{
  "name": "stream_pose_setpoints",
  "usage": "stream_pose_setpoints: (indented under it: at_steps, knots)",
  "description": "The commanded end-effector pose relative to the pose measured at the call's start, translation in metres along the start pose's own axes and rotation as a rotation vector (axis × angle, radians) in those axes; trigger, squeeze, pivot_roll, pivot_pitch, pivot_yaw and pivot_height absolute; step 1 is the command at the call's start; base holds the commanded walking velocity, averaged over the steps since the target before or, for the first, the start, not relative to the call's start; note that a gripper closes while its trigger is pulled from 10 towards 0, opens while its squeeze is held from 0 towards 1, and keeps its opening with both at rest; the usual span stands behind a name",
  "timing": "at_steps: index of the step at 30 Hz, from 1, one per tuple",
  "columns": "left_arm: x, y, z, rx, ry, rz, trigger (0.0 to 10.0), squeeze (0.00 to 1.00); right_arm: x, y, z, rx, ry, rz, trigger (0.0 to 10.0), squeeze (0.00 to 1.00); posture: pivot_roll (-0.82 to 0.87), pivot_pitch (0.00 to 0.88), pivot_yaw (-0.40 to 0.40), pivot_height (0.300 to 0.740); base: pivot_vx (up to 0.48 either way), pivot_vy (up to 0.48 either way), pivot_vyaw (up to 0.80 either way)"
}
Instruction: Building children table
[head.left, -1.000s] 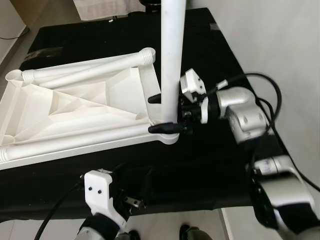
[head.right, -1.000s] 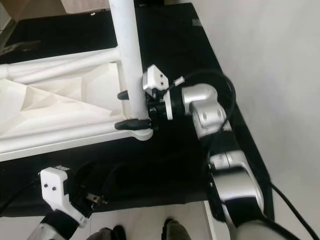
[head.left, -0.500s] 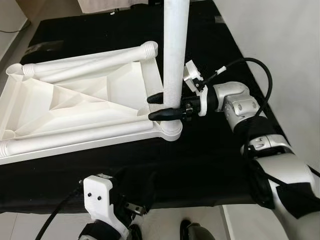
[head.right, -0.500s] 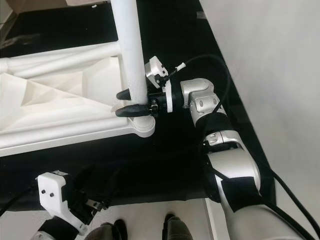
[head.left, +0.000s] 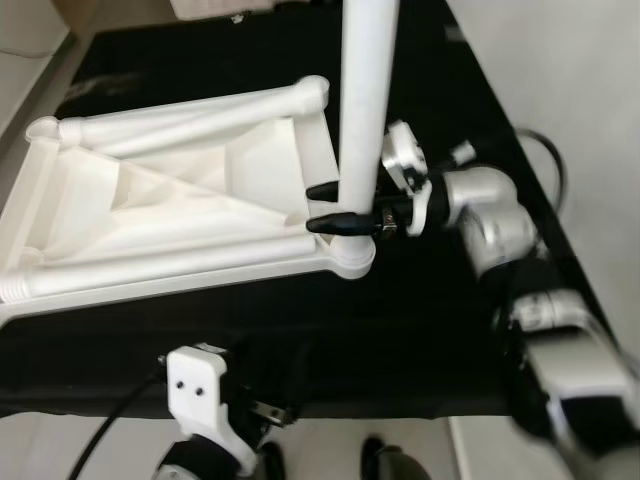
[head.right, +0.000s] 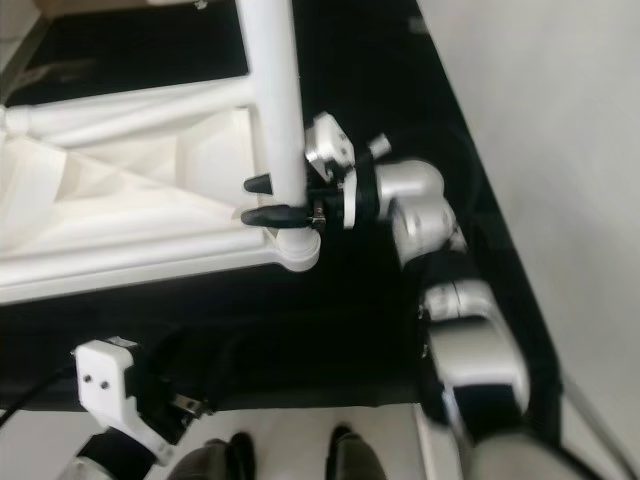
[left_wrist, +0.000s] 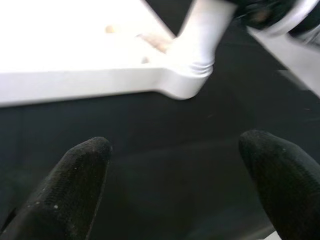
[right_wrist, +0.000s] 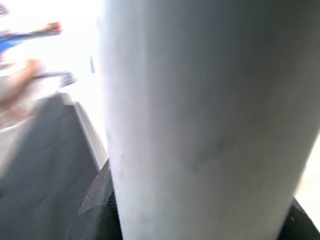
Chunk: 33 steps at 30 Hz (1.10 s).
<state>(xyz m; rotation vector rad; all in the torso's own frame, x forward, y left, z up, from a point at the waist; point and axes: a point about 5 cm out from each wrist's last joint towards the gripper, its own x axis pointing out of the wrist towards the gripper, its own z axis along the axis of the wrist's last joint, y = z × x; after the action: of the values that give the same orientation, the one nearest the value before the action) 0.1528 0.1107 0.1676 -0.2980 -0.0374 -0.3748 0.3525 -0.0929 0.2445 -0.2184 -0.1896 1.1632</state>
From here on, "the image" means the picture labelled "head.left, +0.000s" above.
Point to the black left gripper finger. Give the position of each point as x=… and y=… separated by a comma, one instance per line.
x=242, y=346
x=300, y=370

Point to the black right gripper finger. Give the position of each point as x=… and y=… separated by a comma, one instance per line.
x=322, y=191
x=335, y=222

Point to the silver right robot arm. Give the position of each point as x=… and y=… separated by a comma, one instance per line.
x=580, y=370

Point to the white plastic table top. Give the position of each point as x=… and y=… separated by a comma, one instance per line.
x=200, y=190

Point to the pink patterned cloth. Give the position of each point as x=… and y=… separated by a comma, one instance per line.
x=220, y=8

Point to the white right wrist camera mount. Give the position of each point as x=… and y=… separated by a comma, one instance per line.
x=403, y=155

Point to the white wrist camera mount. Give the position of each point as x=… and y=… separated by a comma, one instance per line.
x=200, y=390
x=403, y=155

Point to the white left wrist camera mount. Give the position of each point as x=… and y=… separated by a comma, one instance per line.
x=200, y=390

